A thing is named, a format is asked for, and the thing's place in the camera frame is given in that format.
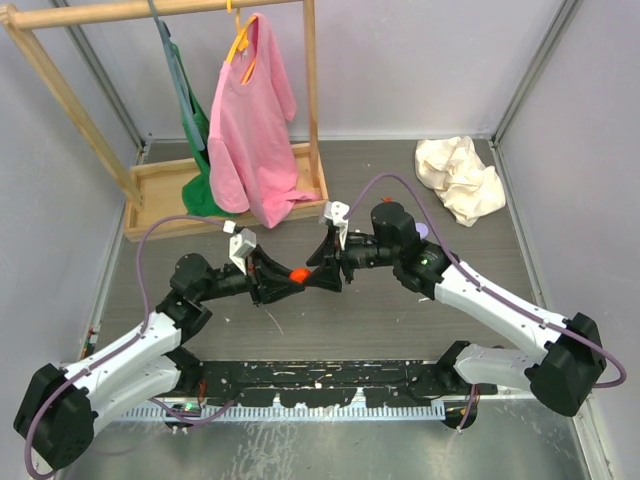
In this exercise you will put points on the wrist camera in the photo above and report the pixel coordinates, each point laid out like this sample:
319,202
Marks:
241,245
334,213

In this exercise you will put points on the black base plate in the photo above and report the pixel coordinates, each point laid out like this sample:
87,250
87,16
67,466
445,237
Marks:
320,384

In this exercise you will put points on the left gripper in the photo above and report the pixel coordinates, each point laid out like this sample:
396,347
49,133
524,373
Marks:
260,266

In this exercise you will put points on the yellow hanger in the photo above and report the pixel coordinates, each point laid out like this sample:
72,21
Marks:
242,41

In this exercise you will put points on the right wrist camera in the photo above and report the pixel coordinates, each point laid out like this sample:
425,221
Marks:
334,213

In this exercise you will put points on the cream crumpled cloth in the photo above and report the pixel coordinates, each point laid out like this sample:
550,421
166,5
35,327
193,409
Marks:
454,171

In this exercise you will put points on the purple charging case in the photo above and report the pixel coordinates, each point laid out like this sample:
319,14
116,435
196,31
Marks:
423,230

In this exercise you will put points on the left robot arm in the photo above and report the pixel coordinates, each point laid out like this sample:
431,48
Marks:
64,408

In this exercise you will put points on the orange charging case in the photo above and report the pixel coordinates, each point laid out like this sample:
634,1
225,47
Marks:
300,275

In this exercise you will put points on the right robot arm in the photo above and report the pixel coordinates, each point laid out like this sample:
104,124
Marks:
558,360

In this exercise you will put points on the slotted cable duct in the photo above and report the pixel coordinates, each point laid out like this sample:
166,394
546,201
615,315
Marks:
355,411

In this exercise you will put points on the pink shirt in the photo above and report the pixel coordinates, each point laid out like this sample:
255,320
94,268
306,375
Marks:
252,164

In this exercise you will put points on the wooden clothes rack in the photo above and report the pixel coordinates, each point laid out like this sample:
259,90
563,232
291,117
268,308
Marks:
153,191

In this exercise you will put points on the grey-blue hanger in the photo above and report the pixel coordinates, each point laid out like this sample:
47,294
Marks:
181,85

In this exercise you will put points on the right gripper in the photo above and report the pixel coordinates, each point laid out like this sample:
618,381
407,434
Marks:
326,275

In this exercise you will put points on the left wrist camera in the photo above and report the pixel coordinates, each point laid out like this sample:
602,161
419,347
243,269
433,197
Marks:
241,245

